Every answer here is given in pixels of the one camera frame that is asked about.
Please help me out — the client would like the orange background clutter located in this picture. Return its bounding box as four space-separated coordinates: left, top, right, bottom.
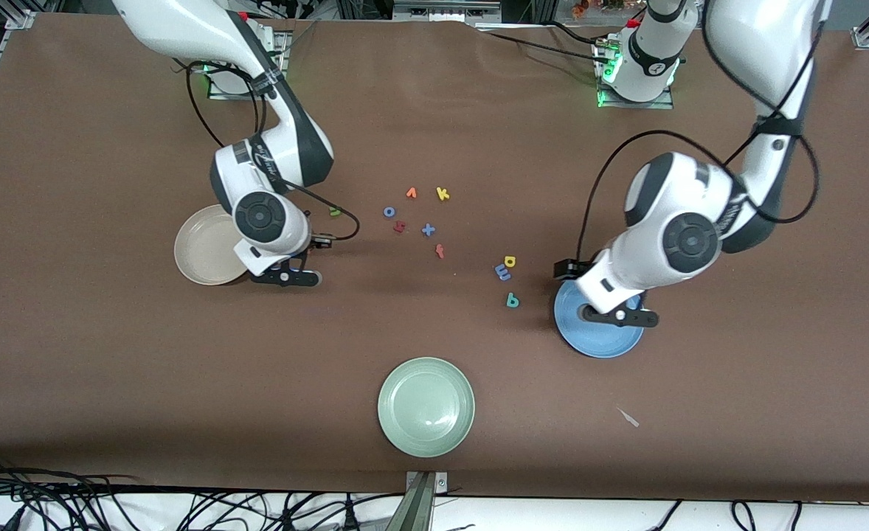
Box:
571 0 627 17

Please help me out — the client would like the grey equipment box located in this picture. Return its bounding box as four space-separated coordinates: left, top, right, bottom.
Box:
392 0 503 21

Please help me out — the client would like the blue plate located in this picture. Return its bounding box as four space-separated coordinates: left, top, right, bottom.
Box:
553 279 645 359

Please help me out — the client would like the green plate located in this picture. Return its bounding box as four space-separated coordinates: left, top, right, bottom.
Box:
377 357 476 458

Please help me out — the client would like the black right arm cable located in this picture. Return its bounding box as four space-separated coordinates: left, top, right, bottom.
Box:
184 63 361 243

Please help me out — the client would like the black cable bundle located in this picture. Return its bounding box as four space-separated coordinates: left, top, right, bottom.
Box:
0 451 406 531

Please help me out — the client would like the light brown plate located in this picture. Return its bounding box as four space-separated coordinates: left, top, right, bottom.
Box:
173 204 258 286

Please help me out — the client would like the silver corner bracket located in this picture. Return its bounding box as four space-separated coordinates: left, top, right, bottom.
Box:
405 471 449 496

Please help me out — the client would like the black cable on table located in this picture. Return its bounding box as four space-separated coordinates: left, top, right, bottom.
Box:
479 28 606 64

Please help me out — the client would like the aluminium profile post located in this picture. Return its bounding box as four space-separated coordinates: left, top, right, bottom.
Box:
385 472 435 531

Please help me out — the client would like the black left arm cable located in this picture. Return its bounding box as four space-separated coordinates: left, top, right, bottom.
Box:
576 0 823 260

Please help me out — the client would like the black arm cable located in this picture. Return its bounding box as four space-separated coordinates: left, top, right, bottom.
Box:
184 63 361 243
576 0 823 260

